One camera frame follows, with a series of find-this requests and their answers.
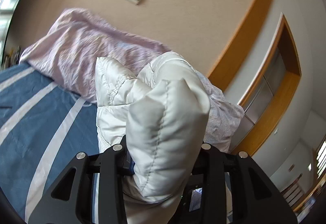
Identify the blue striped bed sheet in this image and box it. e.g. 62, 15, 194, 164
0, 62, 107, 224

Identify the wooden furniture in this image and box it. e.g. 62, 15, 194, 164
279, 137, 326, 217

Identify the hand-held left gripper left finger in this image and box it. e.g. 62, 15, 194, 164
28, 134, 134, 224

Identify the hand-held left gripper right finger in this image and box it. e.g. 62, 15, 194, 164
175, 143, 299, 224

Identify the wooden framed glass door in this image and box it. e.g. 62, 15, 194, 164
230, 12, 302, 157

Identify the wooden wall trim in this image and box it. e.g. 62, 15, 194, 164
207, 0, 280, 92

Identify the white puffer jacket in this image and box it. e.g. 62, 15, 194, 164
95, 51, 212, 224

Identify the pink pillow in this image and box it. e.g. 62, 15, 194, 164
19, 8, 245, 154

